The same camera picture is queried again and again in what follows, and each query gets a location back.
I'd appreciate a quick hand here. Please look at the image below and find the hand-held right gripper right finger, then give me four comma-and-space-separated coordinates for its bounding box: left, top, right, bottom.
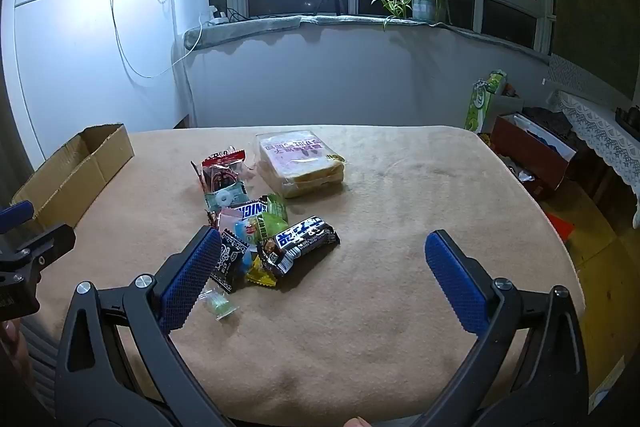
414, 230, 589, 427

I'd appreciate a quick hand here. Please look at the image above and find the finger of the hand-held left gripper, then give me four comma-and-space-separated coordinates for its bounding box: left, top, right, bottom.
0, 224, 77, 280
0, 201, 35, 235

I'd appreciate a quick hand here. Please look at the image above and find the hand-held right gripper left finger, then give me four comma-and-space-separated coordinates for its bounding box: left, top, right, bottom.
55, 226, 232, 427

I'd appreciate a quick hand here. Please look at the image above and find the clear green candy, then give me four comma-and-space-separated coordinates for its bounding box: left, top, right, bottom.
200, 289, 238, 322

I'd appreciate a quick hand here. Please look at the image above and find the black patterned snack packet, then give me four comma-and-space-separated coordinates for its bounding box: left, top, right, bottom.
210, 229, 250, 294

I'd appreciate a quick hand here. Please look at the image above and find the brown cardboard box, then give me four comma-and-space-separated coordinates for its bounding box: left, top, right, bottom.
11, 123, 135, 232

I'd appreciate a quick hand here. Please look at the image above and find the yellow snack packet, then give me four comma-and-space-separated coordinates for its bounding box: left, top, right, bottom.
245, 254, 279, 289

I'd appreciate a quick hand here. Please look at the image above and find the light blue snack packet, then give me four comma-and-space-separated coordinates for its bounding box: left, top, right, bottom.
234, 219, 262, 265

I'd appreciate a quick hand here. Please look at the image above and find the teal snack packet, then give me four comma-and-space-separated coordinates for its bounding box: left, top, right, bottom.
202, 183, 247, 210

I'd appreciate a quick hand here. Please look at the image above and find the brown chocolate bar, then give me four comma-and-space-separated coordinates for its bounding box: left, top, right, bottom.
218, 198, 271, 221

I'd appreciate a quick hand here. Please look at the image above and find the dark red snack packet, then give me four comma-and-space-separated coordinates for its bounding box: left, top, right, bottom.
191, 161, 242, 195

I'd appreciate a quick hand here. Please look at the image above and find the black chocolate bar packet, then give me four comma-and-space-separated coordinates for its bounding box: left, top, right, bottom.
257, 215, 341, 278

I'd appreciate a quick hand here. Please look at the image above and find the sliced bread package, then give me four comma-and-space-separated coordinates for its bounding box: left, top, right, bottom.
256, 130, 347, 199

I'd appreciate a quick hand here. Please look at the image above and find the person's left hand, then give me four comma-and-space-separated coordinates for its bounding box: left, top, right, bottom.
0, 319, 30, 380

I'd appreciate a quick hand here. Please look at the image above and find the ribbed beige panel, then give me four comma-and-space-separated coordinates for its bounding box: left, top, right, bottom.
17, 317, 68, 413

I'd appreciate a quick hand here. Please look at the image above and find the red paper sheet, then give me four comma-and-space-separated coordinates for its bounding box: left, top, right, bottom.
544, 212, 577, 244

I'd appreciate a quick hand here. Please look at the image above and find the red box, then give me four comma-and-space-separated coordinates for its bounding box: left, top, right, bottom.
491, 112, 579, 200

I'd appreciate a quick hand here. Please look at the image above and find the white cabinet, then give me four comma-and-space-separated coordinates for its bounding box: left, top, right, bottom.
0, 0, 187, 168

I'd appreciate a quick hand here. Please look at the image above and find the green paper box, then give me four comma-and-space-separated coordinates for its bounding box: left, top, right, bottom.
464, 69, 509, 134

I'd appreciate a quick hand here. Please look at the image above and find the white lace cloth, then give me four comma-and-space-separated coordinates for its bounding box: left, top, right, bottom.
552, 89, 640, 229

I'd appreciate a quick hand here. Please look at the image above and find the white power strip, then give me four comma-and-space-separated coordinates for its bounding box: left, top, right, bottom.
201, 6, 231, 26

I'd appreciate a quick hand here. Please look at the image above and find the grey windowsill cloth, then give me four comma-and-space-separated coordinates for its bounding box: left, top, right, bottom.
182, 14, 551, 58

